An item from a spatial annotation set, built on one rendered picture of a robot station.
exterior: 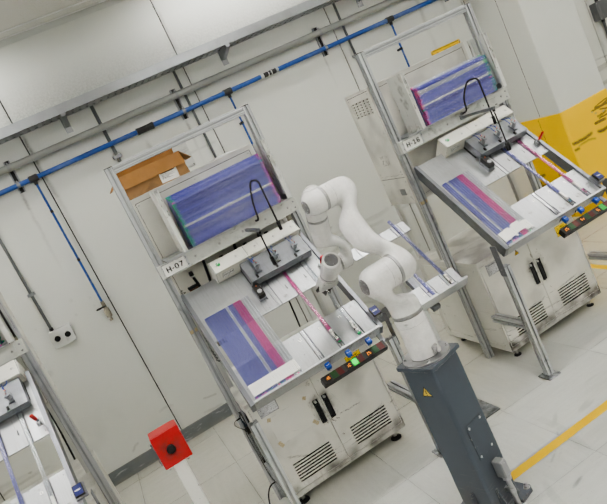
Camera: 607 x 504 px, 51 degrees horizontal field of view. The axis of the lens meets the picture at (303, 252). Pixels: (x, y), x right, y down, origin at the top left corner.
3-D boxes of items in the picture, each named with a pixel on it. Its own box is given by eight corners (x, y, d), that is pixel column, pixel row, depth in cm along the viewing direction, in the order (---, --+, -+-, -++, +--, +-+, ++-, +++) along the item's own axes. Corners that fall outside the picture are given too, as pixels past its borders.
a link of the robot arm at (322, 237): (335, 202, 275) (348, 258, 292) (303, 217, 271) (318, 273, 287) (345, 210, 268) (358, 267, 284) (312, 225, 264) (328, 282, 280)
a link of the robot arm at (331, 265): (333, 261, 291) (316, 269, 289) (336, 247, 280) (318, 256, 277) (343, 275, 288) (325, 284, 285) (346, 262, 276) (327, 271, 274)
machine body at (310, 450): (410, 435, 332) (362, 333, 321) (298, 512, 312) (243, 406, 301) (358, 403, 393) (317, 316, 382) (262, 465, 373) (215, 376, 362)
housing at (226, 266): (302, 246, 332) (300, 228, 321) (220, 291, 318) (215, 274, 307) (294, 236, 337) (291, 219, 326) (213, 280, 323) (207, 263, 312)
